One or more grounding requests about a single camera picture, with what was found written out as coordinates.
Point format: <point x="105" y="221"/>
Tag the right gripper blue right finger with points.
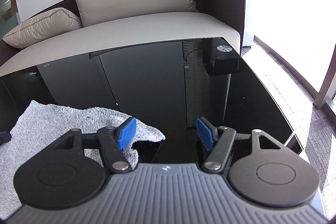
<point x="218" y="141"/>

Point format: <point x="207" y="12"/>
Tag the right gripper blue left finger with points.
<point x="113" y="141"/>

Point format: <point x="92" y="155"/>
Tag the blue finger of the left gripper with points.
<point x="5" y="137"/>

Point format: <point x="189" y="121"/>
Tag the grey terry towel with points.
<point x="40" y="125"/>

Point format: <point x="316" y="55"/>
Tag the small beige side cushion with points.
<point x="41" y="27"/>

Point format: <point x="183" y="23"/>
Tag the dark brown sofa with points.
<point x="213" y="19"/>

